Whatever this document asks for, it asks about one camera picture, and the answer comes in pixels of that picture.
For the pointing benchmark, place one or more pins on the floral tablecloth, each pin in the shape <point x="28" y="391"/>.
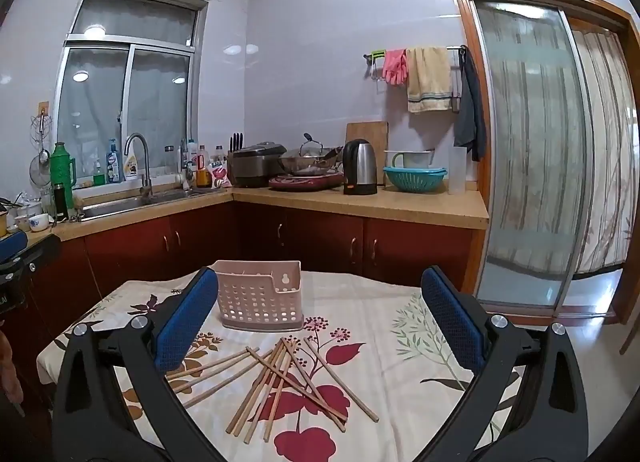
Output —
<point x="375" y="322"/>

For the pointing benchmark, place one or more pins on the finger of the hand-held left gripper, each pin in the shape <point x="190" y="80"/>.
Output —
<point x="12" y="245"/>
<point x="45" y="249"/>

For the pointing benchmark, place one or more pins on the small seasoning bottle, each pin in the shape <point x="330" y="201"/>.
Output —
<point x="219" y="153"/>

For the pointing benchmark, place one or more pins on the aluminium sliding window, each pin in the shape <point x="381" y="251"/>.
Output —
<point x="100" y="92"/>

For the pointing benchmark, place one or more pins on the wooden cutting board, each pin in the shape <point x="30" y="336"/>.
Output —
<point x="367" y="135"/>

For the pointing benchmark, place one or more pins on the cooking oil bottle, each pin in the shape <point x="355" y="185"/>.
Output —
<point x="202" y="172"/>

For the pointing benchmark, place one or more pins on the pink perforated utensil basket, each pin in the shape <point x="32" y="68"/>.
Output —
<point x="262" y="325"/>

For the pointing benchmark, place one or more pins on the person's left hand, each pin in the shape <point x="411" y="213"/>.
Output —
<point x="10" y="367"/>

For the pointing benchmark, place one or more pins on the knife block with knives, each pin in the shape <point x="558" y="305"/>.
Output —
<point x="235" y="150"/>

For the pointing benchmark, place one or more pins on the dark grey cloth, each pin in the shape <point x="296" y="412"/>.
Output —
<point x="470" y="112"/>

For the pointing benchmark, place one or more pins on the green thermos jug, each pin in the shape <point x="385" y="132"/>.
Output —
<point x="61" y="167"/>

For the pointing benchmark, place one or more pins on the black flask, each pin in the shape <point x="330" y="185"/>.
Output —
<point x="60" y="202"/>

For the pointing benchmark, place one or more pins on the green dish soap bottle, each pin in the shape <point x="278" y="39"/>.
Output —
<point x="99" y="175"/>

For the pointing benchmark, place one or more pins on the sliding glass door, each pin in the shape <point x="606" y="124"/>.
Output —
<point x="530" y="152"/>

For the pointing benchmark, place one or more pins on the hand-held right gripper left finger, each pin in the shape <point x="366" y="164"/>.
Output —
<point x="187" y="322"/>

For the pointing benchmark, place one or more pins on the grey rice cooker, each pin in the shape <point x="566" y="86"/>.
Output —
<point x="257" y="165"/>

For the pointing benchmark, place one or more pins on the red induction cooker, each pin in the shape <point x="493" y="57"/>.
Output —
<point x="305" y="182"/>

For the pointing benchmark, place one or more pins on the beige kitchen countertop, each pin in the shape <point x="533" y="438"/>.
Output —
<point x="400" y="207"/>

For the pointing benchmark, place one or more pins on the pink rubber gloves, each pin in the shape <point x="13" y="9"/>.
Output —
<point x="395" y="67"/>

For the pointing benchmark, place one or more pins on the blue hand soap bottle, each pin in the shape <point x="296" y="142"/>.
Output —
<point x="113" y="165"/>

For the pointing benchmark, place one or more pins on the steel kitchen faucet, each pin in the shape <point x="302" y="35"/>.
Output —
<point x="145" y="162"/>

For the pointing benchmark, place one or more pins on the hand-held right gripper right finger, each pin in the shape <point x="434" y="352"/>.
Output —
<point x="450" y="322"/>

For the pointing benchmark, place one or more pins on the steel wok with lid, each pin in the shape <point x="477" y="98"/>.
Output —
<point x="310" y="160"/>

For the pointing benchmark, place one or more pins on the striped curtain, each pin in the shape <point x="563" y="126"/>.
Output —
<point x="605" y="152"/>

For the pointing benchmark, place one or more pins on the yellow cup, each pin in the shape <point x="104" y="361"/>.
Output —
<point x="3" y="223"/>

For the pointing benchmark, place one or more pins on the red white snack bag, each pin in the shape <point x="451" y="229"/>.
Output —
<point x="220" y="176"/>

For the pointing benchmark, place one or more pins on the striped dish cloth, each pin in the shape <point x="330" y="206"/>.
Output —
<point x="456" y="92"/>

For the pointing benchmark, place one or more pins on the round mesh strainer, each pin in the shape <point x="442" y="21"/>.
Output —
<point x="40" y="172"/>

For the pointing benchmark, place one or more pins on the teal plastic colander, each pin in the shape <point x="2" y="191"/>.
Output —
<point x="415" y="180"/>

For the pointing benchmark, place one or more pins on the metal towel rack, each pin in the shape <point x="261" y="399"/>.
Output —
<point x="372" y="58"/>

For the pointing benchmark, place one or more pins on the white green enamel mug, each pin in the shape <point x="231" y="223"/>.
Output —
<point x="415" y="158"/>

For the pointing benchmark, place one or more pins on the small white cup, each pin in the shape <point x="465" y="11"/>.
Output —
<point x="22" y="223"/>

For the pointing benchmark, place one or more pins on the white plastic bottle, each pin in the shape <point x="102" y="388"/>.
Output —
<point x="191" y="155"/>

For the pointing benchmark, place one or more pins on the steel electric kettle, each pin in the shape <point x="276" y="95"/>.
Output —
<point x="360" y="167"/>

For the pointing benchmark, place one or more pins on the wooden door frame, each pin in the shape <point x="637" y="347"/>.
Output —
<point x="462" y="17"/>

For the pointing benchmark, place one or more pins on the beige towel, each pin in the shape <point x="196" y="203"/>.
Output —
<point x="427" y="77"/>

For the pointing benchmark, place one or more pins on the white bowl blue print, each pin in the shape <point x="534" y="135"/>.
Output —
<point x="38" y="223"/>

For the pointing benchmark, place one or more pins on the translucent white container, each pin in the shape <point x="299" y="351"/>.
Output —
<point x="460" y="172"/>

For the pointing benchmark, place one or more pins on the set of wooden chopsticks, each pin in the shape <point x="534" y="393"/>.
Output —
<point x="287" y="379"/>

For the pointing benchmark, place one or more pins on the steel sink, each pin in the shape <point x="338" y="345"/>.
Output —
<point x="130" y="204"/>

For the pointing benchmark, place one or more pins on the white cleaner bottle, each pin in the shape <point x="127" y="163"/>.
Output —
<point x="131" y="165"/>

